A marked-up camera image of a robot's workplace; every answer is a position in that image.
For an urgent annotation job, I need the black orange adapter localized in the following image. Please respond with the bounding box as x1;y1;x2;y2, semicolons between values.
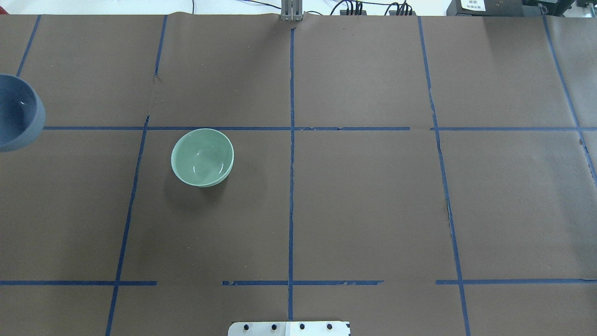
338;0;367;16
384;0;416;16

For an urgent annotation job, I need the blue bowl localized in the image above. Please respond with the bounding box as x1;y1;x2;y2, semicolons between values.
0;74;46;153

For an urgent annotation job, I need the black desktop box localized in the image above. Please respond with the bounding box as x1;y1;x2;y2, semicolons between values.
446;0;524;17

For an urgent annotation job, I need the white pillar with base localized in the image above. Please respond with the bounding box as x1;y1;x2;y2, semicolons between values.
228;321;351;336

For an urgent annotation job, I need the far black orange adapter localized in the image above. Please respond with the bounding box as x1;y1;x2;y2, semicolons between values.
338;0;367;16

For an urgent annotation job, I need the near black orange adapter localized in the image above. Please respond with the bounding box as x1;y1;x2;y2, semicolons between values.
384;0;416;16

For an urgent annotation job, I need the green bowl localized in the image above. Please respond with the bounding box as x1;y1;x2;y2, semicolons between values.
171;128;235;188

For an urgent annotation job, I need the aluminium frame post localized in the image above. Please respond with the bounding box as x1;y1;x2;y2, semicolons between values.
281;0;304;21

